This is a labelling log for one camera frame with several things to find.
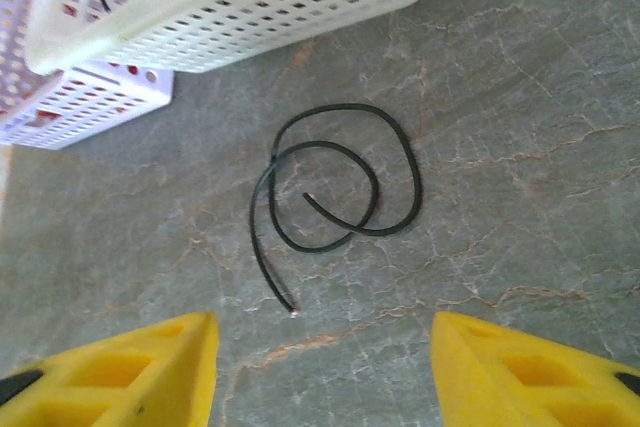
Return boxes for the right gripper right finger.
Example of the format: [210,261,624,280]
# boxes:
[430,310,640,427]

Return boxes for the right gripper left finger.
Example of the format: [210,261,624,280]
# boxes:
[0,310,221,427]

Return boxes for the black cable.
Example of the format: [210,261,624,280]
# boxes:
[248,102,425,319]

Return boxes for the lavender plastic basket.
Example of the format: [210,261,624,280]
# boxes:
[0,0,176,151]

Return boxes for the sorted red cables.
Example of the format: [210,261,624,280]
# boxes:
[9,0,181,123]

